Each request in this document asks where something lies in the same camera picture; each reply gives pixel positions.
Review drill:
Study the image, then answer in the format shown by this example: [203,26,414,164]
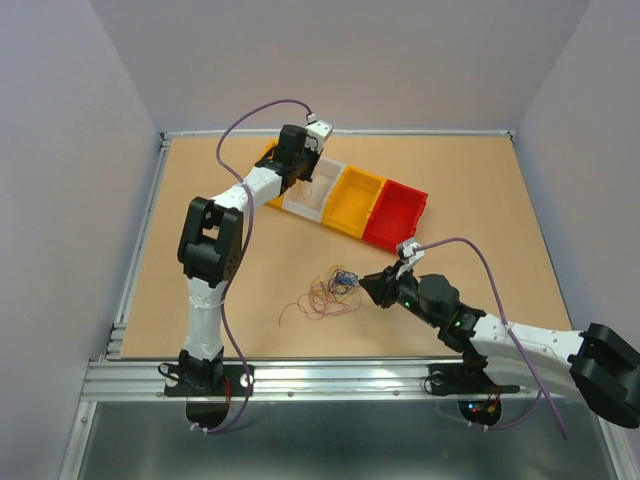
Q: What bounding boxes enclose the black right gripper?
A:
[358,259,440,328]

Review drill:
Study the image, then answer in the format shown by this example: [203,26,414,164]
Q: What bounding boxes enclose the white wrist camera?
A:
[396,237,425,279]
[305,117,333,154]

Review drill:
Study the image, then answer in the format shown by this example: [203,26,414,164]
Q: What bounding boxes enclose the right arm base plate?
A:
[422,362,521,428]

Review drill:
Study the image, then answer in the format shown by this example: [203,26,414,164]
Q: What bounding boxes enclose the red bin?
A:
[362,180,428,253]

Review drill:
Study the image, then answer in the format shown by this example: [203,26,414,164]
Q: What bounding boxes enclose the aluminium table frame rail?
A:
[61,135,639,479]

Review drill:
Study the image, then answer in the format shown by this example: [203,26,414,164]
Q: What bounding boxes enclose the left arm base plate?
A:
[157,362,253,435]

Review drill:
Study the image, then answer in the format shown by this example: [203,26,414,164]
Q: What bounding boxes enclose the near yellow bin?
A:
[322,165,386,239]

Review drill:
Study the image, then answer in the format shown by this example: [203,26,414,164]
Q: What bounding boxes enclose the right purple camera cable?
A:
[422,237,569,440]

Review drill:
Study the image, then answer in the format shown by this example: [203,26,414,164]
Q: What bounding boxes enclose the far yellow bin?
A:
[249,139,284,209]

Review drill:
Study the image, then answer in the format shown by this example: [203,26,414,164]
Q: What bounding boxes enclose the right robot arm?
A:
[359,266,639,429]

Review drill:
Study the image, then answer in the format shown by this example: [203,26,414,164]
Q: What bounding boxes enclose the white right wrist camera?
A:
[396,237,425,279]

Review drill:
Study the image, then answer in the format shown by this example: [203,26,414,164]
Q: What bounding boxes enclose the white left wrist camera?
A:
[305,117,333,154]

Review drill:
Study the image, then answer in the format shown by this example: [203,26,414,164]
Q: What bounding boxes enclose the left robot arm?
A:
[173,120,333,394]

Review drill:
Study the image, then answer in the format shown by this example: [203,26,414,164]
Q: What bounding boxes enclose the yellow bin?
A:
[249,139,284,209]
[322,165,386,239]

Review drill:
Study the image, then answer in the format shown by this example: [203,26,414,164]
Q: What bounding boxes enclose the white bin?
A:
[282,157,346,223]

